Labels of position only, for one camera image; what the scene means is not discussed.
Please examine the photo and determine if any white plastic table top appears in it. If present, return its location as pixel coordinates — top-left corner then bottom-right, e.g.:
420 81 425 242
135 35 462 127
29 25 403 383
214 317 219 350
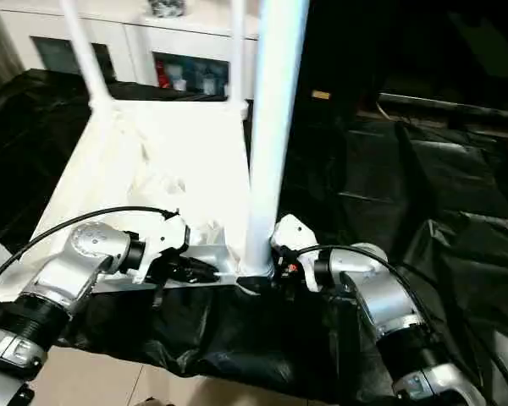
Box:
0 98 281 305

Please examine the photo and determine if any black mat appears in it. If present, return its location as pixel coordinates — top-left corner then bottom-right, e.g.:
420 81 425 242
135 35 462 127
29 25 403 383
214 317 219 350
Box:
0 67 508 406

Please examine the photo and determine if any dark long metal bar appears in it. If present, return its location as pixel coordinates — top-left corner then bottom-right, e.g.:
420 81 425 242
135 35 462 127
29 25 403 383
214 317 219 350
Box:
378 92 508 124

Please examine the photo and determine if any white cabinet with glass doors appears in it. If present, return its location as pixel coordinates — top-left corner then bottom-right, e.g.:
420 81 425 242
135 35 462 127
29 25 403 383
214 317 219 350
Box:
0 0 262 102

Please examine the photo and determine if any dark grey curtain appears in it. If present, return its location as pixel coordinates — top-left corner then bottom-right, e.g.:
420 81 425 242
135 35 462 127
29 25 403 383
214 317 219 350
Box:
0 0 25 93

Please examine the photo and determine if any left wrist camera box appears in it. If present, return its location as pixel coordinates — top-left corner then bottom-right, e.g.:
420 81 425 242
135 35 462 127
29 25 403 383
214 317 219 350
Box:
130 212 192 285

